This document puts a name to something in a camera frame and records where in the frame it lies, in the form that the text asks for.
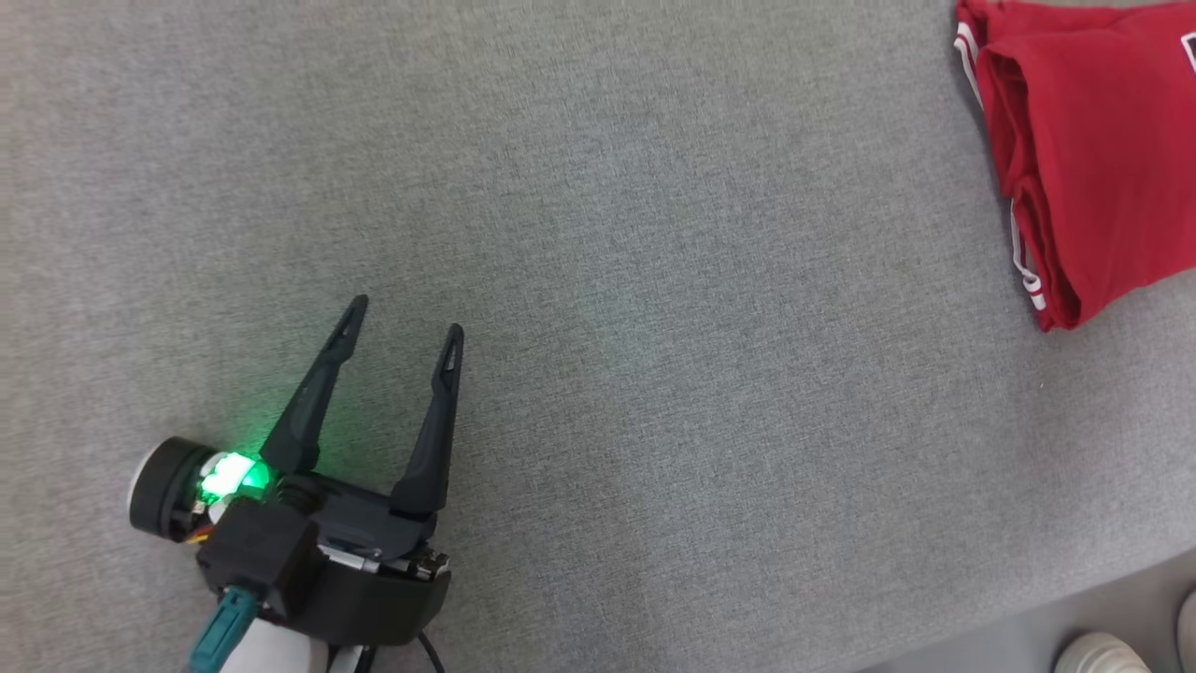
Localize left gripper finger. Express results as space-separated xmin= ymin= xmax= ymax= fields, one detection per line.
xmin=389 ymin=323 xmax=465 ymax=521
xmin=261 ymin=295 xmax=369 ymax=477

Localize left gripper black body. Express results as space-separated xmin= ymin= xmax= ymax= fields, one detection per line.
xmin=271 ymin=475 xmax=452 ymax=649

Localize red jersey shirt white sleeves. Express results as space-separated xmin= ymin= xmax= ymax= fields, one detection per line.
xmin=953 ymin=0 xmax=1196 ymax=334

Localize white shoe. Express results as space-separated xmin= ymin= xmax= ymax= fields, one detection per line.
xmin=1054 ymin=632 xmax=1152 ymax=673

